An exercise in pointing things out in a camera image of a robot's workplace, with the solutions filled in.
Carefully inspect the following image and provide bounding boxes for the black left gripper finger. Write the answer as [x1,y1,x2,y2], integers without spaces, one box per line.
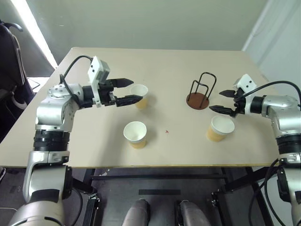
[114,94,145,107]
[111,78,135,89]

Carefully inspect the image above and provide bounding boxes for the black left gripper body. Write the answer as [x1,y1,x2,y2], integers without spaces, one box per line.
[97,79,118,106]

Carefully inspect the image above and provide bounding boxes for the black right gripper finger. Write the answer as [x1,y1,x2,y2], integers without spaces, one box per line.
[208,105,235,116]
[219,89,236,98]

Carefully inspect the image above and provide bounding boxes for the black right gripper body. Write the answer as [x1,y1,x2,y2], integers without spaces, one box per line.
[231,88,246,118]

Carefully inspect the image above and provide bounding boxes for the brown white paper cup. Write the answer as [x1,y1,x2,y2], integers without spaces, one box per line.
[206,115,236,143]
[129,84,149,110]
[123,121,148,149]

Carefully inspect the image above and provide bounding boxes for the white flat board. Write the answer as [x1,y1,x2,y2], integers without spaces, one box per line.
[27,76,51,93]

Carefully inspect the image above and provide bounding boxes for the black tape strip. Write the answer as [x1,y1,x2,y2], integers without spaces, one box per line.
[138,189,182,196]

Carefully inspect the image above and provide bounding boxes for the black office chair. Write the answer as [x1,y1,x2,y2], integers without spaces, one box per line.
[0,20,38,142]

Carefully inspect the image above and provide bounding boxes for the grey rounded shape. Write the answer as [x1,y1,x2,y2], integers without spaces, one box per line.
[124,198,151,226]
[175,200,210,226]

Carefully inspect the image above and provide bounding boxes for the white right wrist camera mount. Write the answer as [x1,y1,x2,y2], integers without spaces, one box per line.
[233,73,257,115]

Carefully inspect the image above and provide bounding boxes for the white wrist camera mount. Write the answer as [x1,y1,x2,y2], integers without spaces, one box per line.
[87,56,111,108]
[233,73,257,115]

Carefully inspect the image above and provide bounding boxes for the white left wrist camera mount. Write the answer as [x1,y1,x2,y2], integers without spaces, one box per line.
[87,56,111,108]

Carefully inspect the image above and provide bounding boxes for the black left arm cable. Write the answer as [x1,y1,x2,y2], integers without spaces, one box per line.
[58,55,93,102]

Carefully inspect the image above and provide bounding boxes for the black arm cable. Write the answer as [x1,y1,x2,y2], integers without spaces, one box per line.
[58,55,93,102]
[235,81,301,102]

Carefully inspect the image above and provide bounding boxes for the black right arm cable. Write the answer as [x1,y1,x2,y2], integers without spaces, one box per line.
[235,81,301,102]

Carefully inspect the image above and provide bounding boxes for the black right shoulder cable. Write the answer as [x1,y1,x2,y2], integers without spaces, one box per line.
[248,159,286,226]

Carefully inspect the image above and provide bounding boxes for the black shoulder cable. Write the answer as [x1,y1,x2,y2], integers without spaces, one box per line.
[70,185,83,224]
[248,159,286,226]

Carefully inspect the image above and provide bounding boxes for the black left shoulder cable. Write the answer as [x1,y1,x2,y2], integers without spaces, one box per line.
[70,185,83,224]

